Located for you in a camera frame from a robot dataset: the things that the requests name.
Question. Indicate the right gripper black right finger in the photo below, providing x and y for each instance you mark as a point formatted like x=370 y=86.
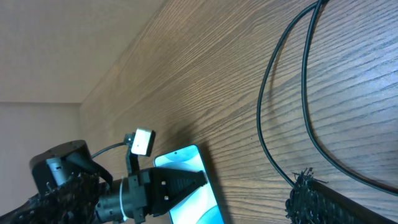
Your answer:
x=311 y=201

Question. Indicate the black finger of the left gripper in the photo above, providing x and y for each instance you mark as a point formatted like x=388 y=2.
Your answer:
x=168 y=187

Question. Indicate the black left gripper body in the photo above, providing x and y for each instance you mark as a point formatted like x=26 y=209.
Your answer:
x=140 y=200

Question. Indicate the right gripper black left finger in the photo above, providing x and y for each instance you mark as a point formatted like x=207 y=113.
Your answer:
x=72 y=202

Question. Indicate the blue Galaxy smartphone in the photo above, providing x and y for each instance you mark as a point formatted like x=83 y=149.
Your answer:
x=200 y=207

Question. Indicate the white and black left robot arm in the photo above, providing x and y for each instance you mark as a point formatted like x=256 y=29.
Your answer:
x=53 y=168

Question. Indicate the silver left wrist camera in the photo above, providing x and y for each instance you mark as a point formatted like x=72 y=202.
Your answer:
x=143 y=142

